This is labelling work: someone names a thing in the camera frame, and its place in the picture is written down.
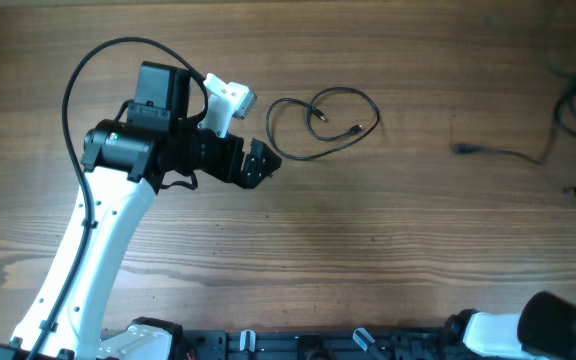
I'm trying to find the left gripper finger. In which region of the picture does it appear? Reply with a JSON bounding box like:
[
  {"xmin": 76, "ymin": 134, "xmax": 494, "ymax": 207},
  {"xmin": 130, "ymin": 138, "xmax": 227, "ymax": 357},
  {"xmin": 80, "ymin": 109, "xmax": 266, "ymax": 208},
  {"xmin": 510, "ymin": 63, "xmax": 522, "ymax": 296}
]
[
  {"xmin": 243, "ymin": 139, "xmax": 282, "ymax": 170},
  {"xmin": 240, "ymin": 159, "xmax": 281, "ymax": 189}
]

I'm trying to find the thin black USB cable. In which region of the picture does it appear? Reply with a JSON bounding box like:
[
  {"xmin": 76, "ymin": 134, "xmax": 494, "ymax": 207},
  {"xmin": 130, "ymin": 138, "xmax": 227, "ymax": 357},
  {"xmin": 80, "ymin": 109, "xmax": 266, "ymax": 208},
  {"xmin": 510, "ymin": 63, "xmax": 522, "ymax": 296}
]
[{"xmin": 265, "ymin": 86, "xmax": 382, "ymax": 162}]

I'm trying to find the medium black USB cable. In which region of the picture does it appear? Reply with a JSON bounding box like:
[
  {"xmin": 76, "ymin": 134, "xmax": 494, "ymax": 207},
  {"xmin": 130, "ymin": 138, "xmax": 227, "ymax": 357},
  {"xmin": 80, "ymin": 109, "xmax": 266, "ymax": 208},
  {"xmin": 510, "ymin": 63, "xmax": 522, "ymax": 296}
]
[{"xmin": 451, "ymin": 74, "xmax": 576, "ymax": 166}]

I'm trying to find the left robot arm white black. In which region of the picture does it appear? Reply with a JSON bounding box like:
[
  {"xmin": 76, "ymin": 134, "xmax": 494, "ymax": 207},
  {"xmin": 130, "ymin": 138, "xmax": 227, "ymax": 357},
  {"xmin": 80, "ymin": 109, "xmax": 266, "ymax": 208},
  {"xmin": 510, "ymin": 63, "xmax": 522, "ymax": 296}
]
[{"xmin": 0, "ymin": 62, "xmax": 281, "ymax": 359}]

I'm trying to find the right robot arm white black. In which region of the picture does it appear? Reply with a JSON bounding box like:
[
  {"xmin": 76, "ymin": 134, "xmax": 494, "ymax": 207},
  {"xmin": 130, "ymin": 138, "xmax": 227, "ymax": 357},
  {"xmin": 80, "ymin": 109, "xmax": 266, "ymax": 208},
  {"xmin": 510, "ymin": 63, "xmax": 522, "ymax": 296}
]
[{"xmin": 440, "ymin": 291, "xmax": 576, "ymax": 360}]

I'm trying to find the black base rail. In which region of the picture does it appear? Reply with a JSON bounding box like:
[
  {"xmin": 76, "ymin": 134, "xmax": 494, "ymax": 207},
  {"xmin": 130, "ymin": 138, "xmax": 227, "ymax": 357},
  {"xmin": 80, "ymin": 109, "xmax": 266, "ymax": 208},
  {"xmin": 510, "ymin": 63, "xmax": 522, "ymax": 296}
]
[{"xmin": 167, "ymin": 328, "xmax": 478, "ymax": 360}]

